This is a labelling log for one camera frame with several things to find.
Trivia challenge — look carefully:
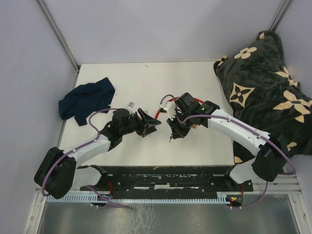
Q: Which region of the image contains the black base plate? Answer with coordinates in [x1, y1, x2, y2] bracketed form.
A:
[52, 165, 254, 193]

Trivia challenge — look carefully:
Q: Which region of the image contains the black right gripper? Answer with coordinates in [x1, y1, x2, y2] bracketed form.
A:
[167, 111, 194, 139]

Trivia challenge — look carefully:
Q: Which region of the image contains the white slotted cable duct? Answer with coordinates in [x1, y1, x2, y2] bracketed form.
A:
[45, 192, 244, 203]

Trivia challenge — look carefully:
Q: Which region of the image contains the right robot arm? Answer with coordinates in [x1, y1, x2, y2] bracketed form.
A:
[159, 93, 290, 191]

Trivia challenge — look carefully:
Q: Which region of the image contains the black floral blanket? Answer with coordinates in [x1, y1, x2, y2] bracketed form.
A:
[214, 31, 312, 156]

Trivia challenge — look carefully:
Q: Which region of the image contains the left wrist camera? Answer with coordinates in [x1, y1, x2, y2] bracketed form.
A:
[126, 101, 135, 110]

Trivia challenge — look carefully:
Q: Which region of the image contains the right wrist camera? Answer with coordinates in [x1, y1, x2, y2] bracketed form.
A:
[158, 101, 178, 120]

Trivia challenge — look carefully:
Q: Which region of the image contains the red cable lock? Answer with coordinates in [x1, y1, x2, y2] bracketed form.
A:
[156, 96, 205, 119]

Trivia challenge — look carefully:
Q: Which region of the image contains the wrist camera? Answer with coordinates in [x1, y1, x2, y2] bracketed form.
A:
[158, 101, 178, 120]
[126, 101, 135, 110]

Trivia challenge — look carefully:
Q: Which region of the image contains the navy blue cloth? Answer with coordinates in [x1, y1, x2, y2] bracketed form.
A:
[58, 78, 115, 126]

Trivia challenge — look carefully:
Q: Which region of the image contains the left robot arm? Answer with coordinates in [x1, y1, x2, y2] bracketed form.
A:
[34, 108, 161, 199]

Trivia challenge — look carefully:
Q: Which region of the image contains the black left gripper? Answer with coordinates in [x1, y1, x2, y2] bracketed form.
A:
[120, 108, 161, 137]

